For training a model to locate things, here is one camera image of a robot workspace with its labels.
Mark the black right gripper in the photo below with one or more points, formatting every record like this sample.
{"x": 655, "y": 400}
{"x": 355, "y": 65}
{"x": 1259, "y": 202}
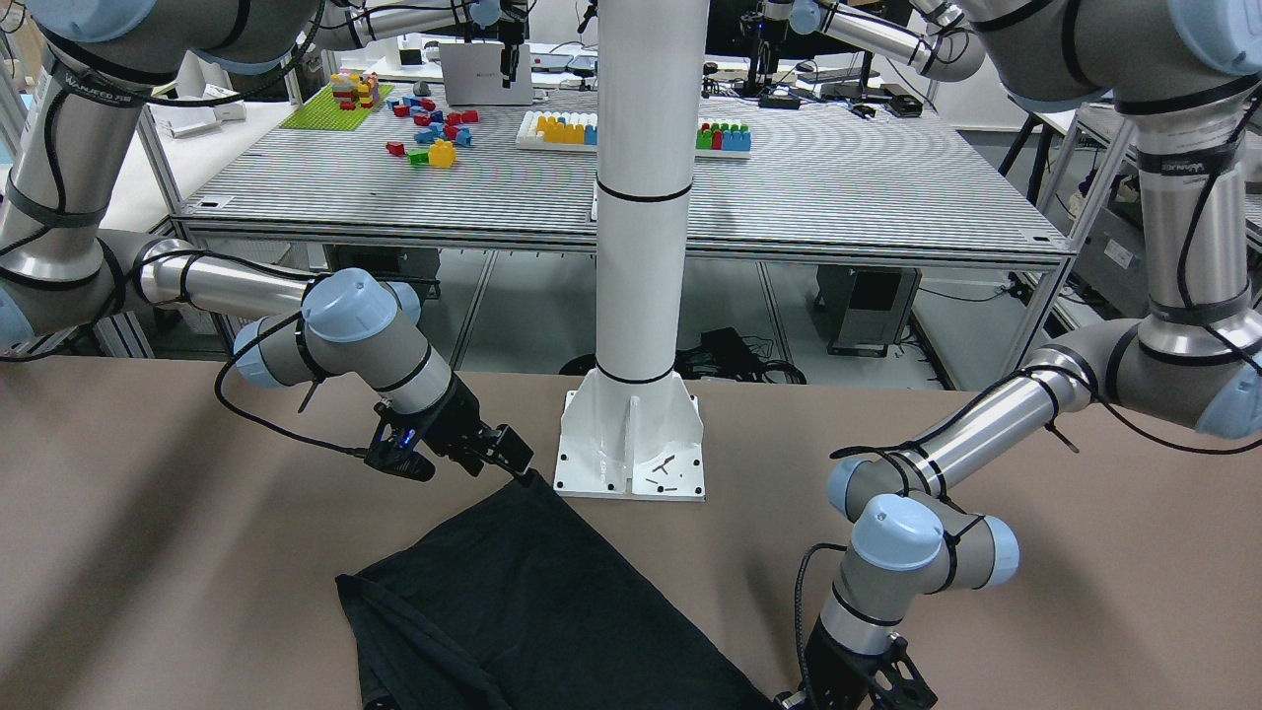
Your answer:
{"x": 456, "y": 418}

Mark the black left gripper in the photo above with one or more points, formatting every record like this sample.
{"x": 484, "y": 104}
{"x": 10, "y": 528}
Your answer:
{"x": 833, "y": 669}

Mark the black graphic t-shirt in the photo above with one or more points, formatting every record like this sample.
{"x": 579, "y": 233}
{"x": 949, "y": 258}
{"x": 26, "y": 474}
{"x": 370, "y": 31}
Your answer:
{"x": 517, "y": 603}

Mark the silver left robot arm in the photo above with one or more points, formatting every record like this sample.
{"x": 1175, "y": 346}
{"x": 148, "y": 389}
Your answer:
{"x": 1186, "y": 73}

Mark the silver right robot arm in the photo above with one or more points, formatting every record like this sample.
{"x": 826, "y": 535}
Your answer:
{"x": 62, "y": 268}

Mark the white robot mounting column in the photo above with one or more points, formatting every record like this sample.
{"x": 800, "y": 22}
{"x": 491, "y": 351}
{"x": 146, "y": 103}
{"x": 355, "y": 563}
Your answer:
{"x": 632, "y": 430}

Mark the yellow blocks white tray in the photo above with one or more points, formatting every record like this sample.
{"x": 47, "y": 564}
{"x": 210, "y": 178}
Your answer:
{"x": 553, "y": 130}

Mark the green blocks white tray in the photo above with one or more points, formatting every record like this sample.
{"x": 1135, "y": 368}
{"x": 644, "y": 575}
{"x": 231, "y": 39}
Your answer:
{"x": 723, "y": 140}

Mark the green lego baseplate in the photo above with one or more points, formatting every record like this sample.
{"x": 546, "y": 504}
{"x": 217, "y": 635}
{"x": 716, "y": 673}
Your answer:
{"x": 340, "y": 106}

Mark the striped background work table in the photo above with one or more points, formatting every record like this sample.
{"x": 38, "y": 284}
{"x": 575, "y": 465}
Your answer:
{"x": 821, "y": 185}

